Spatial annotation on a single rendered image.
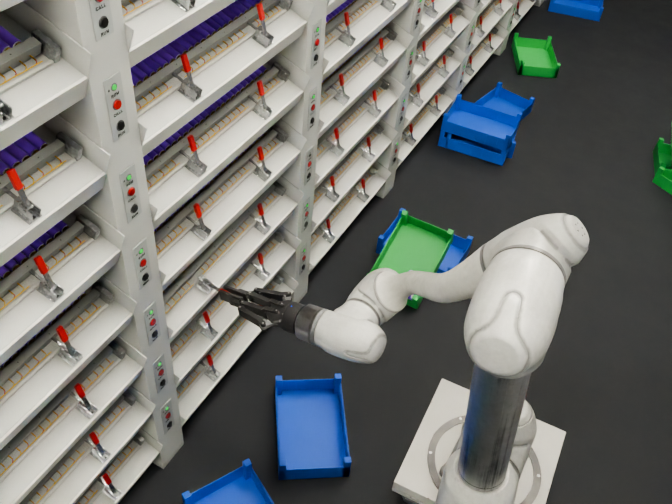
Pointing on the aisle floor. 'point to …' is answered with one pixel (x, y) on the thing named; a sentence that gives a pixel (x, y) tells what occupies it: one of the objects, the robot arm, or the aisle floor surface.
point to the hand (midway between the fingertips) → (233, 296)
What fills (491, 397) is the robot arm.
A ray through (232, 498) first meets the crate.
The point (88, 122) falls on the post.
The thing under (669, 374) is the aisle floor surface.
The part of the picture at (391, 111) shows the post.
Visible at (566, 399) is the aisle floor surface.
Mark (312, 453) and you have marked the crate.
